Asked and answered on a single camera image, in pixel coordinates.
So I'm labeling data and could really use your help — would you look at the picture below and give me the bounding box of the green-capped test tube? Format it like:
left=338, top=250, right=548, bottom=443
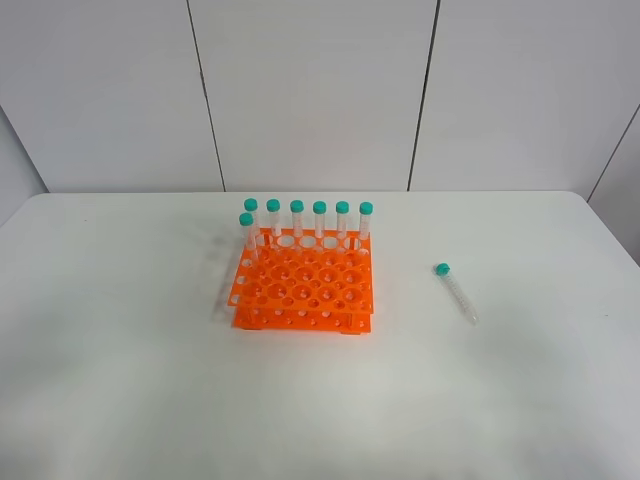
left=433, top=263, right=479, bottom=325

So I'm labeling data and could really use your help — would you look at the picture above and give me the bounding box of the orange test tube rack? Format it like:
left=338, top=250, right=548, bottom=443
left=227, top=227, right=374, bottom=335

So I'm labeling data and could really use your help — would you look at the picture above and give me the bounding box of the back right test tube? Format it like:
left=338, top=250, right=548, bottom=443
left=359, top=201, right=373, bottom=241

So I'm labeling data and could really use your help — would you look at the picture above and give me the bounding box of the front left test tube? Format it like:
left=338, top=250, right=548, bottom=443
left=239, top=212, right=258, bottom=264

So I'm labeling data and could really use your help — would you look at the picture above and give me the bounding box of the back left test tube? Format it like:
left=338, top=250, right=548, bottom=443
left=244, top=198, right=260, bottom=236

